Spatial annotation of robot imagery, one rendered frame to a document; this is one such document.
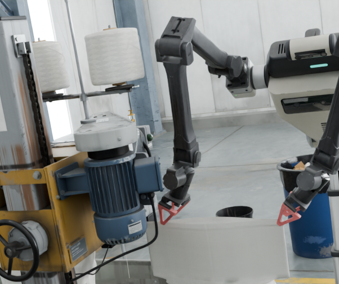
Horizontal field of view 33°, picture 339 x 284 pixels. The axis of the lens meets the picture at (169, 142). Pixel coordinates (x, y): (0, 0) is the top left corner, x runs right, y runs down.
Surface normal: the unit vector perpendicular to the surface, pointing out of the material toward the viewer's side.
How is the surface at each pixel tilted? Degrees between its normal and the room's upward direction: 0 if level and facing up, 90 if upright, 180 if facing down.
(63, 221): 90
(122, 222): 92
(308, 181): 78
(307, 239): 93
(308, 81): 40
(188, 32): 103
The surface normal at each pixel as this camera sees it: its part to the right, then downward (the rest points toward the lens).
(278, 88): -0.37, -0.61
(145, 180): 0.01, 0.17
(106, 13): 0.91, -0.07
